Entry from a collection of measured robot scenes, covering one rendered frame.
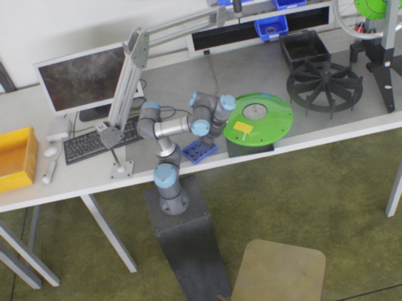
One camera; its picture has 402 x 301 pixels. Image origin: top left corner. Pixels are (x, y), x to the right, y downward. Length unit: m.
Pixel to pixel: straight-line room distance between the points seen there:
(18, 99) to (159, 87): 0.89
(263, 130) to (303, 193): 1.20
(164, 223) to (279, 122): 0.63
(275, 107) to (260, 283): 0.74
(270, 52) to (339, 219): 1.12
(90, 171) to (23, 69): 0.98
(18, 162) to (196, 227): 0.98
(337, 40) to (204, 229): 1.32
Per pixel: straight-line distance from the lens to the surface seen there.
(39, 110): 2.42
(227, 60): 2.31
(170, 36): 1.62
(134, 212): 2.85
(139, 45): 1.54
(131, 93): 1.62
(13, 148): 2.25
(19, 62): 2.63
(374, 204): 2.75
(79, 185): 1.87
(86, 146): 1.99
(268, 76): 2.15
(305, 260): 1.80
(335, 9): 1.91
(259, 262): 1.79
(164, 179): 1.56
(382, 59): 2.08
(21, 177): 1.97
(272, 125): 1.63
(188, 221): 1.67
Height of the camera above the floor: 2.22
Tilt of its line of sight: 46 degrees down
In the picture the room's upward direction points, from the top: 13 degrees counter-clockwise
